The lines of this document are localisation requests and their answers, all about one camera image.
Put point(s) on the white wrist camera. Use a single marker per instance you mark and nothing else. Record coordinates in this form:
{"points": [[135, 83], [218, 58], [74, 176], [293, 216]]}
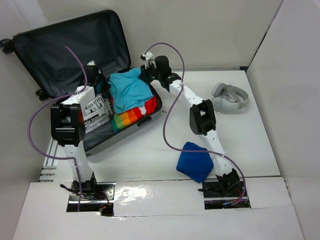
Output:
{"points": [[146, 56], [91, 64]]}

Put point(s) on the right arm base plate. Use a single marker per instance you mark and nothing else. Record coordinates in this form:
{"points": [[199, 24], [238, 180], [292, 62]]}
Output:
{"points": [[214, 198]]}

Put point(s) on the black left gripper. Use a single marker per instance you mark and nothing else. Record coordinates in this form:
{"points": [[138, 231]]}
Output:
{"points": [[106, 85]]}

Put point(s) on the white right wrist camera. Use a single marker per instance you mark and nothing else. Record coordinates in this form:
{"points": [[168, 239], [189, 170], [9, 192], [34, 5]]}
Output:
{"points": [[146, 56]]}

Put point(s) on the dark blue towel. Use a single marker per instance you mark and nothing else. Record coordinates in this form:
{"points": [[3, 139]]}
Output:
{"points": [[196, 165]]}

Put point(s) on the dark grey hardshell suitcase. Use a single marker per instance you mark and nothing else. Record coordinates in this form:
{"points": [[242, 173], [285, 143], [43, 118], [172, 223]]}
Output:
{"points": [[53, 53]]}

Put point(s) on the newspaper print cloth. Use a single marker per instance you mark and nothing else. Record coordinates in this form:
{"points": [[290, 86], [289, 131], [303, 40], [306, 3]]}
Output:
{"points": [[97, 113]]}

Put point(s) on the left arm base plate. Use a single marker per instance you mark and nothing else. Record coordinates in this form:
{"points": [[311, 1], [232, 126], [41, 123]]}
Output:
{"points": [[102, 201]]}

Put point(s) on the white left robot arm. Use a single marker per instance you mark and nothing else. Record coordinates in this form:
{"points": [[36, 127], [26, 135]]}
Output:
{"points": [[68, 129]]}

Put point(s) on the white grey headphones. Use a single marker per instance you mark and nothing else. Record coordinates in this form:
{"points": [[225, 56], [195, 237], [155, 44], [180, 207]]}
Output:
{"points": [[229, 99]]}

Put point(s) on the rainbow cartoon white shirt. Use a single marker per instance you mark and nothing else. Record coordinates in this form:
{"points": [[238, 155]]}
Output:
{"points": [[122, 120]]}

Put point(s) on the light blue shirt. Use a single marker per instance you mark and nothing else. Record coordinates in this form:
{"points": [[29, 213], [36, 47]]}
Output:
{"points": [[128, 91]]}

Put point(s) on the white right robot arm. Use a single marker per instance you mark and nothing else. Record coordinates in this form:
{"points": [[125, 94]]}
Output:
{"points": [[202, 119]]}

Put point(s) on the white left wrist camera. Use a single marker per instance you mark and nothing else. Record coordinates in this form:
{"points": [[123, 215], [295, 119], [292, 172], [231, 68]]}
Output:
{"points": [[91, 64]]}

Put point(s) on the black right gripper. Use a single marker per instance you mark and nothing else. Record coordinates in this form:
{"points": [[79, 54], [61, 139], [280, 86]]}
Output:
{"points": [[145, 71]]}

